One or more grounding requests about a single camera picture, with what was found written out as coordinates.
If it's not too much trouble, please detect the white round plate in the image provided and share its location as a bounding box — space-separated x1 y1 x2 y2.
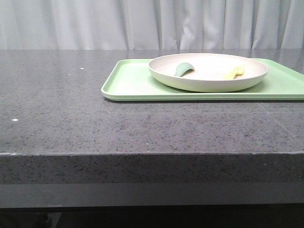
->
148 53 268 93

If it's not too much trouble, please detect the yellow plastic fork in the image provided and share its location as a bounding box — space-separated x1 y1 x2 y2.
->
224 65 245 80

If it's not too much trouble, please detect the light green serving tray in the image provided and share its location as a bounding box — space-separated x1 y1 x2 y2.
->
101 58 304 102

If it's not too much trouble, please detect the pale green plastic spoon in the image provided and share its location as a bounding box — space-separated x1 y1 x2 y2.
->
174 62 195 77

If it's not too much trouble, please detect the grey pleated curtain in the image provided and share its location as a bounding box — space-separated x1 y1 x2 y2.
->
0 0 304 50

